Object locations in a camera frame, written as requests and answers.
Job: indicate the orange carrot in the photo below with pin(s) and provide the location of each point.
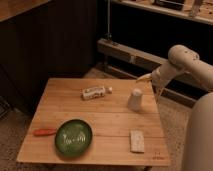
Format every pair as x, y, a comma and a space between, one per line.
44, 132

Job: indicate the white upside-down cup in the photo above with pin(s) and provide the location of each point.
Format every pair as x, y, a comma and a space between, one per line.
135, 100

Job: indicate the white labelled bottle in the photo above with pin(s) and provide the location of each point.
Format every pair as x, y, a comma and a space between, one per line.
96, 92

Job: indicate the metal shelf rack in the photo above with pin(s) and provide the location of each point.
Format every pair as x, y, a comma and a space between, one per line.
141, 39

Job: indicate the white sponge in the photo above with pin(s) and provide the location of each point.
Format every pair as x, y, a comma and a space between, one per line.
137, 142

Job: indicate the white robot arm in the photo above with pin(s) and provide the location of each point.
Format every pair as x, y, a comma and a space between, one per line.
198, 148

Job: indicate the wooden table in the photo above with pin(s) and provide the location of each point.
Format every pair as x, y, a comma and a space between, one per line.
109, 117

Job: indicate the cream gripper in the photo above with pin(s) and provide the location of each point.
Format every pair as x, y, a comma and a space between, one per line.
145, 78

